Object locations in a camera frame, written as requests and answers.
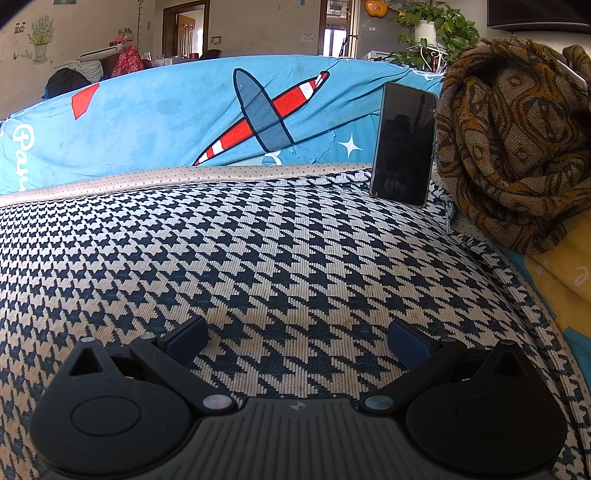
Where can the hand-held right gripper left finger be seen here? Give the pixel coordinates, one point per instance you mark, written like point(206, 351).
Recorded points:
point(187, 339)

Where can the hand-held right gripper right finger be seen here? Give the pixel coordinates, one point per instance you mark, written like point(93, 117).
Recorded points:
point(408, 344)

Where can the houndstooth sofa cushion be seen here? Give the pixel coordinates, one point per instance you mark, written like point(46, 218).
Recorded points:
point(277, 254)

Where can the yellow printed cloth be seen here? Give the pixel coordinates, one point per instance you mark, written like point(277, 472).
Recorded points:
point(561, 272)

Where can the brown patterned scarf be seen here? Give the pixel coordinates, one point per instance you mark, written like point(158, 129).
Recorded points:
point(508, 138)

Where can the red floral cloth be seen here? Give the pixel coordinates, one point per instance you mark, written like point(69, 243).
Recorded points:
point(127, 62)

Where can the dark dining chair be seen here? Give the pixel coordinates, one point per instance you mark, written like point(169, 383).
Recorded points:
point(212, 54)

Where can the pale striped bedding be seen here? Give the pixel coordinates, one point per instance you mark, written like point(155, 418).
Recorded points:
point(92, 69)

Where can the potted green plant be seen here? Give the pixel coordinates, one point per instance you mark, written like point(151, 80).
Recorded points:
point(411, 57)

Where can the white appliance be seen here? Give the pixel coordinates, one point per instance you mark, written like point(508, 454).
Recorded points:
point(376, 55)

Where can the white flat board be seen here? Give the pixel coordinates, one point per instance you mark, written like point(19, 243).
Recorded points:
point(101, 50)

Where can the grey refrigerator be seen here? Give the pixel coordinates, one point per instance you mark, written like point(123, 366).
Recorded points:
point(383, 32)

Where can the potted pothos in white pot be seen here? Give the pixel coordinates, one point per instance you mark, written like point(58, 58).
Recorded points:
point(455, 27)

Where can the orange fruit-shaped decoration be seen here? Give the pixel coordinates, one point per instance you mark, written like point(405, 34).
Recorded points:
point(375, 8)

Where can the black television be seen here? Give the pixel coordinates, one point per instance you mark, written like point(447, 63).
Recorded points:
point(531, 14)

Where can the brown wooden door frame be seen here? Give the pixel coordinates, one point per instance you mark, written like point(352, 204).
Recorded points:
point(167, 27)
point(328, 27)

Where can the lavender pot wall sticker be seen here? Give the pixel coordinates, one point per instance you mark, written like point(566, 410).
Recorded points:
point(40, 39)

